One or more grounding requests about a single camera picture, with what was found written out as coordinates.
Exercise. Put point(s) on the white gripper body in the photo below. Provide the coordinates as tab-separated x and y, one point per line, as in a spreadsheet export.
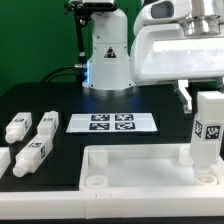
162	53

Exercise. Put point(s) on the white desk top tray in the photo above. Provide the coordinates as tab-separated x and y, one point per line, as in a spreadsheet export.
141	166

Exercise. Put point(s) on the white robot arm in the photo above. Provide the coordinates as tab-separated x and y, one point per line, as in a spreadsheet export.
109	68

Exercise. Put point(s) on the white marker sheet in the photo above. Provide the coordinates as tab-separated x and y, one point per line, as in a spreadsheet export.
111	123

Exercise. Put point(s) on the white front fence bar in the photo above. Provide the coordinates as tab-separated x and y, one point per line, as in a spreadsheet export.
120	204

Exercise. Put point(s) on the white left fence block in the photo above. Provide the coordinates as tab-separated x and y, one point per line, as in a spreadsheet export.
5	159

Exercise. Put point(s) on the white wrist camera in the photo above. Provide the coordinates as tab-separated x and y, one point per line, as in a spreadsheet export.
162	15

